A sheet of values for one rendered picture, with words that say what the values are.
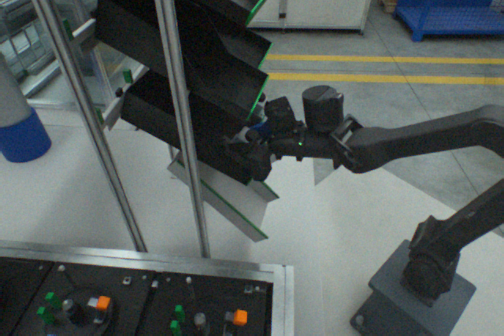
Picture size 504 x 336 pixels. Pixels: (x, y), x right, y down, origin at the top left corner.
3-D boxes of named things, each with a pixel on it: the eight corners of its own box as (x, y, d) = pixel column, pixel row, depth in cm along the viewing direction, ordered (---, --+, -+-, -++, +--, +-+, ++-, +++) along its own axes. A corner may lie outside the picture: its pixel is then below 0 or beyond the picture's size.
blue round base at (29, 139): (60, 137, 129) (44, 105, 119) (36, 164, 117) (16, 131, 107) (22, 134, 130) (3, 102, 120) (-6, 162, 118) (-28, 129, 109)
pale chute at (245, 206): (268, 201, 88) (279, 197, 85) (254, 243, 79) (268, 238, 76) (190, 131, 79) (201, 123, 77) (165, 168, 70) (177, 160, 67)
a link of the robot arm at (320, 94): (379, 149, 58) (379, 86, 52) (360, 175, 53) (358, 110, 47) (320, 138, 65) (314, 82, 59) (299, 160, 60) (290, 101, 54)
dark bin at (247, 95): (264, 84, 65) (282, 54, 60) (246, 123, 55) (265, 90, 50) (136, 10, 62) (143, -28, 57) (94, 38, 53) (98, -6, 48)
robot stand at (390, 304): (439, 328, 76) (478, 286, 63) (407, 378, 69) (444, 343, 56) (381, 282, 85) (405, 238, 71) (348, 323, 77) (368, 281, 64)
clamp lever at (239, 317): (234, 325, 64) (247, 311, 59) (232, 337, 62) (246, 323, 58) (216, 320, 63) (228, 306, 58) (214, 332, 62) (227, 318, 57)
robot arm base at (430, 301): (446, 285, 63) (460, 269, 60) (431, 308, 60) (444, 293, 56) (412, 260, 67) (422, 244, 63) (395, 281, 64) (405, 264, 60)
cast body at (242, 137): (256, 157, 71) (270, 138, 67) (248, 170, 68) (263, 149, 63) (224, 136, 71) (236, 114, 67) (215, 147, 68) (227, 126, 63)
